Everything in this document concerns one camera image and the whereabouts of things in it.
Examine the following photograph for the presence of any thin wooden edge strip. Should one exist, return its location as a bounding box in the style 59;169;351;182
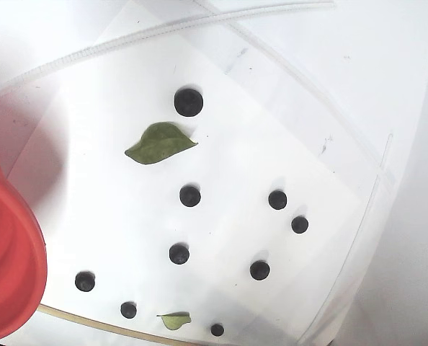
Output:
37;303;215;346

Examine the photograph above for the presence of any green leaf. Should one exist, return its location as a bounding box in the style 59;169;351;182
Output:
156;311;192;331
124;121;200;166

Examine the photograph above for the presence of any large dark blueberry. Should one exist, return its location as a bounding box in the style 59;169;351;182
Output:
173;86;205;117

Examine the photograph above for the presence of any red collapsible silicone cup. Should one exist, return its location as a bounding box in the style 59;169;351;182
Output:
0;135;48;343

